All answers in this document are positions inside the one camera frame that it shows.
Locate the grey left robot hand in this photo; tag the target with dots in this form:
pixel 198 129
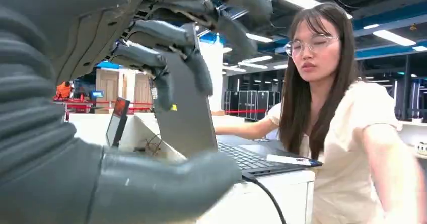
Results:
pixel 83 22

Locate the white plastic card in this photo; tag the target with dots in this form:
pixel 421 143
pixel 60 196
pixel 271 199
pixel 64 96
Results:
pixel 290 159

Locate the wooden panel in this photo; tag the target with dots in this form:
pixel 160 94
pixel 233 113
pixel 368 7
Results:
pixel 143 92
pixel 106 85

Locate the person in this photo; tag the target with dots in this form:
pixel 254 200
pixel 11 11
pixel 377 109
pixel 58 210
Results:
pixel 343 169
pixel 63 90

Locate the small blue screen monitor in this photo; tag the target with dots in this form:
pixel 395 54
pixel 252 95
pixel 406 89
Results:
pixel 97 94

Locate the red barrier belt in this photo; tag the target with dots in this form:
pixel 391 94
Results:
pixel 100 102
pixel 245 111

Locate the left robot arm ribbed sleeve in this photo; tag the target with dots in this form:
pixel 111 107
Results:
pixel 26 115

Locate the grey laptop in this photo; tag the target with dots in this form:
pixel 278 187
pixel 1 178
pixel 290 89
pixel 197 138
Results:
pixel 186 125

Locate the black equipment case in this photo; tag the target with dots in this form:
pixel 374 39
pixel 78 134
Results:
pixel 231 102
pixel 265 104
pixel 247 104

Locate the clear-rimmed eyeglasses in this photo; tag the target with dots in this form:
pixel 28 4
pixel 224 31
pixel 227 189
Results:
pixel 295 48

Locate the white cabinet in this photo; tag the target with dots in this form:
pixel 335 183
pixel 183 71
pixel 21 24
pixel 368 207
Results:
pixel 290 199

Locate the white shelf unit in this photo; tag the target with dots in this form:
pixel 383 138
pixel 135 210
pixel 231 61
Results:
pixel 413 132

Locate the small white striped object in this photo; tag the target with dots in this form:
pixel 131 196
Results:
pixel 422 148

